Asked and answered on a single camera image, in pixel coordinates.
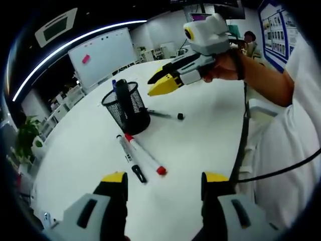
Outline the purple screen monitor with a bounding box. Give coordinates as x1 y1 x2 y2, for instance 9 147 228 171
189 12 214 22

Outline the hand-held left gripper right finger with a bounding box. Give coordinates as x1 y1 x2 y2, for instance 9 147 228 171
201 171 278 241

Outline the ceiling air conditioner vent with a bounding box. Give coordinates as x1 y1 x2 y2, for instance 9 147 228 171
34 7 78 48

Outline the black mesh pen holder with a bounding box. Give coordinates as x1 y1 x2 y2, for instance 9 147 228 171
101 81 151 136

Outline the white cabinet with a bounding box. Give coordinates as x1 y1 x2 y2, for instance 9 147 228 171
21 91 51 121

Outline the clip cap black whiteboard marker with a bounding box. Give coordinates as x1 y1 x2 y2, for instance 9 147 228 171
116 135 147 183

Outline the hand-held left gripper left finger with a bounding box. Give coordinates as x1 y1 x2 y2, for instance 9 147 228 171
51 171 128 241

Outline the red cap whiteboard marker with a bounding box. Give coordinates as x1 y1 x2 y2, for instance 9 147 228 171
124 133 167 176

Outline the ceiling light strip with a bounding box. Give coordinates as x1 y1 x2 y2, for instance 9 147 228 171
12 20 148 102

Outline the blue framed wall poster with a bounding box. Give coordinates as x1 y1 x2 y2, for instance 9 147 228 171
258 1 301 73

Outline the person in white shirt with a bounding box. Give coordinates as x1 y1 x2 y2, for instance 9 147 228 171
247 32 321 226

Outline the black laser pointer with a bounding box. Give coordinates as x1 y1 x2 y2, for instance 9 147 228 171
114 79 129 121

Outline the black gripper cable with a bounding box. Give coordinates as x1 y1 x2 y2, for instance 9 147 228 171
235 148 321 183
242 80 251 118

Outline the person's right hand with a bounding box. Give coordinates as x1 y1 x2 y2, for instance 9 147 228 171
203 49 243 84

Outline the large standing whiteboard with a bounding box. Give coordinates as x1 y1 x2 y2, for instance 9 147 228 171
67 27 138 88

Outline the green potted plant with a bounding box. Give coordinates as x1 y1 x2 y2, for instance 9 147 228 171
16 115 45 161

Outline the black wristband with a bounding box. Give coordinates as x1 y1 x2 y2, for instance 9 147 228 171
235 47 248 81

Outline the black television screen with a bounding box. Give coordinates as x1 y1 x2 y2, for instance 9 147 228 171
214 0 245 20

